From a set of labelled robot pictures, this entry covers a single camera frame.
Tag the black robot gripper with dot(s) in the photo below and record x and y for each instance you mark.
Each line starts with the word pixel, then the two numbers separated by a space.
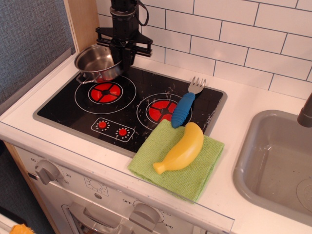
pixel 124 39

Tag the silver steel pot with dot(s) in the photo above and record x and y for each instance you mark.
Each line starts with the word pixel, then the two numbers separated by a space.
pixel 96 65

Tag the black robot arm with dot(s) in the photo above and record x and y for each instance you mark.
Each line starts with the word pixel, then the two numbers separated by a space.
pixel 129 5

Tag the black toy stove top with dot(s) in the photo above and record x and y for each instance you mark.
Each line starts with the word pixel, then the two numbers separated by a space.
pixel 116 115

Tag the yellow toy banana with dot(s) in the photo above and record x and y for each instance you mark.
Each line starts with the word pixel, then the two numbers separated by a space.
pixel 184 152

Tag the green cloth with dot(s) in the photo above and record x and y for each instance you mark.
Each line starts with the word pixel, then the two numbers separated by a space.
pixel 186 183

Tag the grey timer knob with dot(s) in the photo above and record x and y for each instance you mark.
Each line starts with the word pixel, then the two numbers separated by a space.
pixel 47 171

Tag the grey oven knob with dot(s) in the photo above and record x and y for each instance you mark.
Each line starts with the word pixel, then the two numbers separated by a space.
pixel 145 216

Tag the grey sink basin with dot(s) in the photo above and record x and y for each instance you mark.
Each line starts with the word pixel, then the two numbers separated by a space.
pixel 274 167

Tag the grey faucet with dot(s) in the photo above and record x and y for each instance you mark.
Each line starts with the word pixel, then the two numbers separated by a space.
pixel 305 115

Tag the orange black object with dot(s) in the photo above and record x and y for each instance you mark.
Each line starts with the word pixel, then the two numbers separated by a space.
pixel 21 229

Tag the wooden side post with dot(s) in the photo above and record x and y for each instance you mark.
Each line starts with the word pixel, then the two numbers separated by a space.
pixel 83 20

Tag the blue handled fork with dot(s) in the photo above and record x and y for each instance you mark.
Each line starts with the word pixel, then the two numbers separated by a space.
pixel 183 107

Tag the grey oven door handle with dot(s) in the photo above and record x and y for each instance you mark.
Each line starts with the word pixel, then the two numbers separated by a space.
pixel 100 220

